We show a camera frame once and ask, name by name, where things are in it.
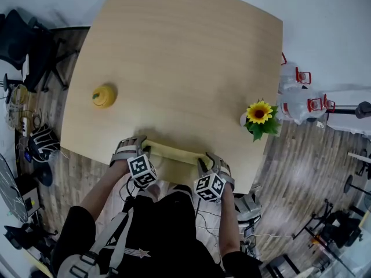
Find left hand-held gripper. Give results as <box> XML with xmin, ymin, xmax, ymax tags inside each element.
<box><xmin>109</xmin><ymin>134</ymin><xmax>158</xmax><ymax>188</ymax></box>

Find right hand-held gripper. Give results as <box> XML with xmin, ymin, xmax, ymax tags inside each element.
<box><xmin>193</xmin><ymin>151</ymin><xmax>235</xmax><ymax>203</ymax></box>

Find yellow cloth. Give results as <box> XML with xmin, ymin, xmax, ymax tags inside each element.
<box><xmin>143</xmin><ymin>139</ymin><xmax>212</xmax><ymax>169</ymax></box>

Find person's right forearm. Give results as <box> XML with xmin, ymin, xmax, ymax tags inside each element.
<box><xmin>219</xmin><ymin>188</ymin><xmax>241</xmax><ymax>257</ymax></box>

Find person's left forearm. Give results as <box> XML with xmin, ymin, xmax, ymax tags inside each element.
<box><xmin>78</xmin><ymin>162</ymin><xmax>134</xmax><ymax>220</ymax></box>

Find person's bare leg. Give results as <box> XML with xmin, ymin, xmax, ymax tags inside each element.
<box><xmin>146</xmin><ymin>181</ymin><xmax>174</xmax><ymax>202</ymax></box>

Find grey white floor device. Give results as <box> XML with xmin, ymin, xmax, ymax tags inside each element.
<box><xmin>234</xmin><ymin>186</ymin><xmax>263</xmax><ymax>222</ymax></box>

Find sunflower in white pot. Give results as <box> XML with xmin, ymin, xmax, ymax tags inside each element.
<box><xmin>239</xmin><ymin>99</ymin><xmax>282</xmax><ymax>143</ymax></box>

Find person's black clothing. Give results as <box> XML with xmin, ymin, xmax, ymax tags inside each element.
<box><xmin>50</xmin><ymin>188</ymin><xmax>263</xmax><ymax>278</ymax></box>

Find black white striped bag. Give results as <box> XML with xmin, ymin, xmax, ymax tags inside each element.
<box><xmin>26</xmin><ymin>123</ymin><xmax>61</xmax><ymax>162</ymax></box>

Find black round stand base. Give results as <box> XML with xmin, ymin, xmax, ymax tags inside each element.
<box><xmin>35</xmin><ymin>163</ymin><xmax>53</xmax><ymax>187</ymax></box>

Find grey box device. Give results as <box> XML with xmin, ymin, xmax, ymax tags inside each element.
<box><xmin>22</xmin><ymin>188</ymin><xmax>41</xmax><ymax>217</ymax></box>

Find black marble round table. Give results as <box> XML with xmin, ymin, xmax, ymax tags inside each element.
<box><xmin>0</xmin><ymin>153</ymin><xmax>30</xmax><ymax>222</ymax></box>

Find black round-base stool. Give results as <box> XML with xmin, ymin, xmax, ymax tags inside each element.
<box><xmin>343</xmin><ymin>174</ymin><xmax>371</xmax><ymax>196</ymax></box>

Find black folding stand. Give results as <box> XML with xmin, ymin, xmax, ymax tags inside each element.
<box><xmin>291</xmin><ymin>198</ymin><xmax>365</xmax><ymax>248</ymax></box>

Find black router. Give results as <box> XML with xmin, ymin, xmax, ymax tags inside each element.
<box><xmin>0</xmin><ymin>73</ymin><xmax>15</xmax><ymax>104</ymax></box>

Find black office chair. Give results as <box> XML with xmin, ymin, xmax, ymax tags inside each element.
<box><xmin>0</xmin><ymin>9</ymin><xmax>81</xmax><ymax>94</ymax></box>

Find black coat rack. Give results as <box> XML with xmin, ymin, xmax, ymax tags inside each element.
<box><xmin>305</xmin><ymin>101</ymin><xmax>371</xmax><ymax>123</ymax></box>

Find white floor cable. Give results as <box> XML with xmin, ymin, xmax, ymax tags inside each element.
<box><xmin>252</xmin><ymin>232</ymin><xmax>292</xmax><ymax>239</ymax></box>

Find wire basket with cables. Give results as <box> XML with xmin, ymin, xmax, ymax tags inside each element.
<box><xmin>5</xmin><ymin>82</ymin><xmax>31</xmax><ymax>126</ymax></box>

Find grey strap bag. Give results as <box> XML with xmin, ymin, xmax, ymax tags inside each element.
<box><xmin>56</xmin><ymin>184</ymin><xmax>194</xmax><ymax>278</ymax></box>

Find white shelf frame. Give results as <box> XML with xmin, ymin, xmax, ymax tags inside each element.
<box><xmin>347</xmin><ymin>152</ymin><xmax>371</xmax><ymax>164</ymax></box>

